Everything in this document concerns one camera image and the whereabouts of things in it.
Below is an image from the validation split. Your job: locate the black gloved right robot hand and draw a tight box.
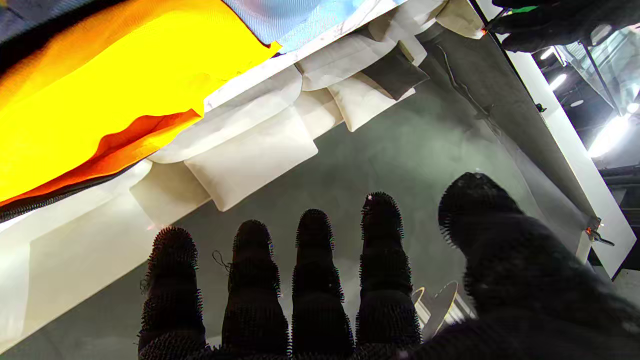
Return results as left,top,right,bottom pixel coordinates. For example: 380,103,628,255
137,172,640,360

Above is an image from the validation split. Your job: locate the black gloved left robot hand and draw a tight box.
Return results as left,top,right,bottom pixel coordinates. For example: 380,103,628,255
482,0,640,53

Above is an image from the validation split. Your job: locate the orange and blue backpack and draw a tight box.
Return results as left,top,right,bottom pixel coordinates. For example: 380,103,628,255
0,0,408,223

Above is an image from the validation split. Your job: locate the clear plastic sheet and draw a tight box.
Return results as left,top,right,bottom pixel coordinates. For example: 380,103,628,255
557,25,640,116

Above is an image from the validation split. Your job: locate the orange black spring clamp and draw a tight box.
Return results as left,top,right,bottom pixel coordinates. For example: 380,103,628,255
585,217,616,248

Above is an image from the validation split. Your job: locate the dark brown cushion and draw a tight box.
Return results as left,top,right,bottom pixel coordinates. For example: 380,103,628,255
362,42,430,101

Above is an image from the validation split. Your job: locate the cream sofa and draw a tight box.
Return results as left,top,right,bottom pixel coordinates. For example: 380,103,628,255
0,0,486,346

